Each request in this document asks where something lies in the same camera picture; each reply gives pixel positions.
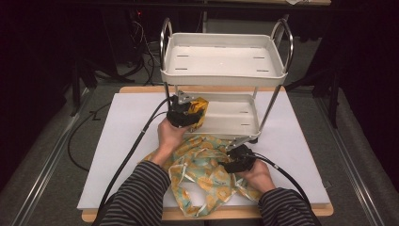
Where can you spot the person's right hand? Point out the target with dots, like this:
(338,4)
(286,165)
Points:
(258,177)

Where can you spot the black stand leg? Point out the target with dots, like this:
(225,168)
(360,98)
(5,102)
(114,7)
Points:
(76,88)
(334,94)

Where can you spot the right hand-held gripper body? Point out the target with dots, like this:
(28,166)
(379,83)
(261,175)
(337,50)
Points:
(244,158)

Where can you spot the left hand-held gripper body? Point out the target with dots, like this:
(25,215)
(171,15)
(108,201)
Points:
(177,114)

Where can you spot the person's left hand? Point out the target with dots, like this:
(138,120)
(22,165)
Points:
(171,138)

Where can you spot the white two-tier trolley rack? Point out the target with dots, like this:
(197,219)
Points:
(219,59)

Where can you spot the white board mat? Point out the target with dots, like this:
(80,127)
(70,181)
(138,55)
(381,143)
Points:
(125,125)

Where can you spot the metal floor rail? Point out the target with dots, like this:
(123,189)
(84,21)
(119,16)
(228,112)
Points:
(47,166)
(348,163)

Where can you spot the green orange patterned cloth bag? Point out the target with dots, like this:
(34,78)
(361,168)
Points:
(204,175)

